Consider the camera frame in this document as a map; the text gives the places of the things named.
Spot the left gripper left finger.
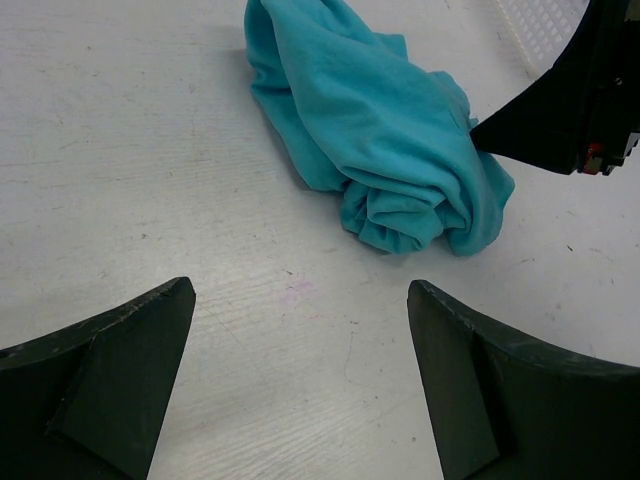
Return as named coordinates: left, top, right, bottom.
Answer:
left=1, top=277, right=196, bottom=479

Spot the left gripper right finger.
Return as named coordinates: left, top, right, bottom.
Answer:
left=407, top=280, right=639, bottom=479

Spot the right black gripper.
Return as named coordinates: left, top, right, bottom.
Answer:
left=472, top=1, right=639, bottom=176

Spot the teal t shirt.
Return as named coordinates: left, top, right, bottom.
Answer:
left=244, top=1, right=515, bottom=256

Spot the white plastic basket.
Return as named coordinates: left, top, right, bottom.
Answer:
left=488, top=0, right=589, bottom=80

